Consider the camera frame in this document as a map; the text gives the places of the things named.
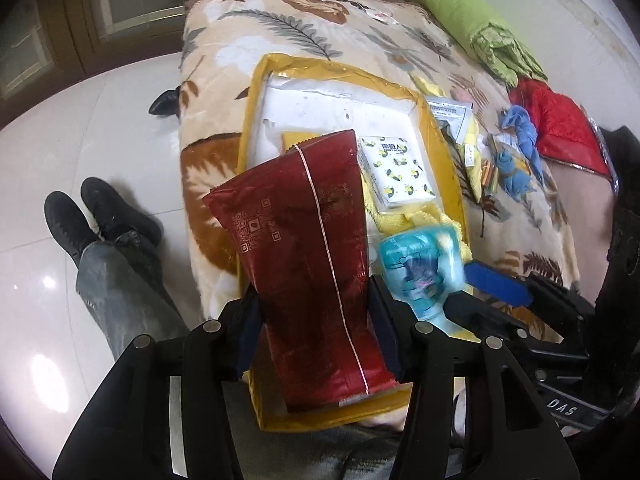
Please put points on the light blue towel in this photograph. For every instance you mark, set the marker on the light blue towel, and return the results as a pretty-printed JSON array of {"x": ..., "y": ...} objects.
[{"x": 515, "y": 175}]

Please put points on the person's black shoe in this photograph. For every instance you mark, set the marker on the person's black shoe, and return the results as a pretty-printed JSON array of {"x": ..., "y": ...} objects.
[
  {"x": 120, "y": 215},
  {"x": 67, "y": 220}
]

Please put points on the small orange green packet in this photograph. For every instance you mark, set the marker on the small orange green packet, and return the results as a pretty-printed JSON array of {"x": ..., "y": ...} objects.
[{"x": 491, "y": 175}]

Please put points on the yellow fluffy towel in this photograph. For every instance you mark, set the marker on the yellow fluffy towel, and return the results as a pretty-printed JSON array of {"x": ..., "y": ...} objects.
[{"x": 400, "y": 221}]

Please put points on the orange yellow serrated packet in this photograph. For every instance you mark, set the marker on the orange yellow serrated packet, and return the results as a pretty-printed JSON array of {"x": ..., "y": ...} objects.
[{"x": 297, "y": 142}]

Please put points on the wooden cabinet with glass doors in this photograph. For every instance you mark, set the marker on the wooden cabinet with glass doors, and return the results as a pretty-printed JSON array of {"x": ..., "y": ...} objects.
[{"x": 100, "y": 10}]

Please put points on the white tissue pack, lemon print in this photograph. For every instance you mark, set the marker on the white tissue pack, lemon print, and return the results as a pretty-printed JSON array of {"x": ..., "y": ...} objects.
[{"x": 395, "y": 170}]

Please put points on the person's leg in jeans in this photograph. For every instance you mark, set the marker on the person's leg in jeans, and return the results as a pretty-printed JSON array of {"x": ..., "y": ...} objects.
[{"x": 125, "y": 290}]

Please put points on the teal and white plastic packet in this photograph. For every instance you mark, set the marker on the teal and white plastic packet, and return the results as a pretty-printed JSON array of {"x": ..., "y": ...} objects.
[{"x": 415, "y": 270}]

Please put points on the dark red foil packet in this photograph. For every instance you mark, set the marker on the dark red foil packet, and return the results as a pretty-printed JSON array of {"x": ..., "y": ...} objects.
[{"x": 300, "y": 240}]

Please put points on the leaf printed blanket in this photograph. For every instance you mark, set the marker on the leaf printed blanket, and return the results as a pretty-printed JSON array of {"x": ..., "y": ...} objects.
[{"x": 320, "y": 25}]

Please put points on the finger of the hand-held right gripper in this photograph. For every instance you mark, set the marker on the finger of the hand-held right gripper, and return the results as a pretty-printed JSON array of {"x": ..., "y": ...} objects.
[
  {"x": 495, "y": 280},
  {"x": 475, "y": 316}
]

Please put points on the green rolled cloth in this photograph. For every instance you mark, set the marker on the green rolled cloth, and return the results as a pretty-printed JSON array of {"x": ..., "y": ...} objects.
[{"x": 460, "y": 15}]

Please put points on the small white sachet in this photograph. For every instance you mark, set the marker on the small white sachet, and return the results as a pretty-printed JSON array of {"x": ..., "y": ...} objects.
[{"x": 381, "y": 16}]

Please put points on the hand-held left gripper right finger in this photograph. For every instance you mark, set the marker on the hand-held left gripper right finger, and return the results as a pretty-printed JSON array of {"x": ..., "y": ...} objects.
[{"x": 385, "y": 332}]

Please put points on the red quilted cloth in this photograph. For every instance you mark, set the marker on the red quilted cloth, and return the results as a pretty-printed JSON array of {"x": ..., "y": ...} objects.
[{"x": 560, "y": 120}]

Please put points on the black leather shoe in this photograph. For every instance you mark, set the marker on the black leather shoe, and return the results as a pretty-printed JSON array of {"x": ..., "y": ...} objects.
[{"x": 165, "y": 103}]

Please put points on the blue fluffy towel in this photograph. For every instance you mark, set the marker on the blue fluffy towel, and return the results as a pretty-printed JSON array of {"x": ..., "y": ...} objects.
[{"x": 520, "y": 127}]

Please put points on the pink bed sheet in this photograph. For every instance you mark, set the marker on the pink bed sheet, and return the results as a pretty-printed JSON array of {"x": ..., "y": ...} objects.
[{"x": 582, "y": 230}]

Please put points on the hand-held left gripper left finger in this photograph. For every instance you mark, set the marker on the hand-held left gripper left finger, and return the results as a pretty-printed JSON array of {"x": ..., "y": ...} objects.
[{"x": 247, "y": 332}]

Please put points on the yellow taped cardboard box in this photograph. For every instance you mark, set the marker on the yellow taped cardboard box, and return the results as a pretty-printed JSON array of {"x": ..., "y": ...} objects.
[{"x": 340, "y": 115}]

